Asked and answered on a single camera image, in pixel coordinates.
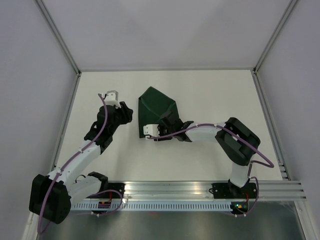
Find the dark green cloth napkin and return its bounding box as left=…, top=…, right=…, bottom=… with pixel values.
left=138, top=86, right=180, bottom=138

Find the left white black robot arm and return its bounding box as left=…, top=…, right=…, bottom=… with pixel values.
left=28, top=101, right=133, bottom=224

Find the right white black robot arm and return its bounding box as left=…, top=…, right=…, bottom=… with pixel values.
left=143, top=111, right=261, bottom=198

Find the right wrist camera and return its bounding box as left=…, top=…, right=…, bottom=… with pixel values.
left=143, top=124, right=160, bottom=138

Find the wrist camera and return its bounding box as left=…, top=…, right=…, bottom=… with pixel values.
left=143, top=124, right=160, bottom=138
left=101, top=90, right=120, bottom=108

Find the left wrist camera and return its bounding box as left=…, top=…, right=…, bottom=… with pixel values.
left=101, top=90, right=120, bottom=108

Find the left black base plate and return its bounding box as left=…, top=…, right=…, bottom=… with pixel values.
left=93, top=182, right=125, bottom=200

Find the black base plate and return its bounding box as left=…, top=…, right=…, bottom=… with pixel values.
left=93, top=182, right=125, bottom=200
left=208, top=182, right=258, bottom=200

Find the white slotted cable duct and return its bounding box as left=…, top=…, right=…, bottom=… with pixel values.
left=71, top=200, right=232, bottom=212

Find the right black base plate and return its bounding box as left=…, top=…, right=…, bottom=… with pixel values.
left=208, top=182, right=258, bottom=200

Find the aluminium rail beam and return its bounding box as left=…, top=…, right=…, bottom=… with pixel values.
left=69, top=180, right=307, bottom=201

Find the left aluminium frame post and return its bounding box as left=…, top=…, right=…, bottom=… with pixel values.
left=34, top=0, right=81, bottom=77

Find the aluminium frame post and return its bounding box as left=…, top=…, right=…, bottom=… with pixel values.
left=34, top=0, right=81, bottom=77
left=252, top=0, right=300, bottom=75

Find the right aluminium frame post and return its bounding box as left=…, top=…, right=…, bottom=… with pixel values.
left=252, top=0, right=300, bottom=75

